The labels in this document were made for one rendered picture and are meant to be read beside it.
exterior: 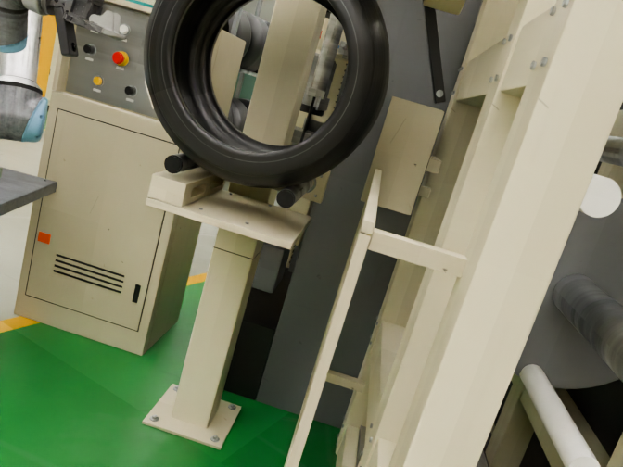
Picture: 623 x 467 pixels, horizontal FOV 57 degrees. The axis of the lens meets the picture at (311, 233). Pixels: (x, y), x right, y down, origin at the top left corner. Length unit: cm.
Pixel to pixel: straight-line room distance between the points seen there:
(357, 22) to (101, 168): 126
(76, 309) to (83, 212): 39
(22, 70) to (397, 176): 120
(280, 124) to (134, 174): 71
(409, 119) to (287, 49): 40
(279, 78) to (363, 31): 46
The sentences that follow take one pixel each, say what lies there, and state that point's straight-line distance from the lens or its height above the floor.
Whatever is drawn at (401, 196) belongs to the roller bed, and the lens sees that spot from 163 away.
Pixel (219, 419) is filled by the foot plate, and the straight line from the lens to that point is 211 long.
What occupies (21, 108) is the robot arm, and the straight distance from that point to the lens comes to 202.
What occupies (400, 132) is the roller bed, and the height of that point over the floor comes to 111.
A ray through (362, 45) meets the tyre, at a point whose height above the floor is 127.
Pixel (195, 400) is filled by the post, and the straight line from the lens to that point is 201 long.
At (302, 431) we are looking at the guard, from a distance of 95.
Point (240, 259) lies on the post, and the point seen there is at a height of 61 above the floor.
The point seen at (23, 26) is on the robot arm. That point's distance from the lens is 175.
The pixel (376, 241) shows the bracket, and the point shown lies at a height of 97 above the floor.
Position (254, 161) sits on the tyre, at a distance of 134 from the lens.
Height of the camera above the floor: 115
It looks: 13 degrees down
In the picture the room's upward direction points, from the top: 16 degrees clockwise
